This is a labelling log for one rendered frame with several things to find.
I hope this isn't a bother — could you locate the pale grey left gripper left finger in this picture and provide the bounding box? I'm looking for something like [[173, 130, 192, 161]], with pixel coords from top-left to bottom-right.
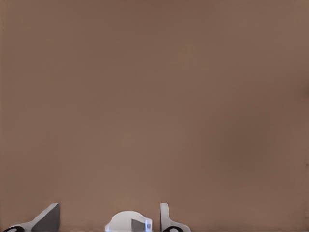
[[1, 203, 61, 232]]

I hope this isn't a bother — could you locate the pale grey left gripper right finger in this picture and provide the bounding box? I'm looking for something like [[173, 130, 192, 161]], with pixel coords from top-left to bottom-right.
[[159, 203, 191, 232]]

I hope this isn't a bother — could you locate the white rounded object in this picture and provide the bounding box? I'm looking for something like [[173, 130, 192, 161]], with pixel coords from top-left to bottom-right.
[[104, 210, 153, 232]]

